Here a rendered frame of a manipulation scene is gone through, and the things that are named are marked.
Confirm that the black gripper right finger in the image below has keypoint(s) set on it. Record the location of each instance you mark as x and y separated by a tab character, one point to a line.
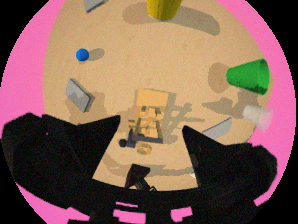
208	156

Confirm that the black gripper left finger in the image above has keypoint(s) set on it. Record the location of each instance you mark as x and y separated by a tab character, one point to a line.
88	141

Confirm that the yellow cup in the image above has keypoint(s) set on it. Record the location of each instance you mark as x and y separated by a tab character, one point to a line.
163	10

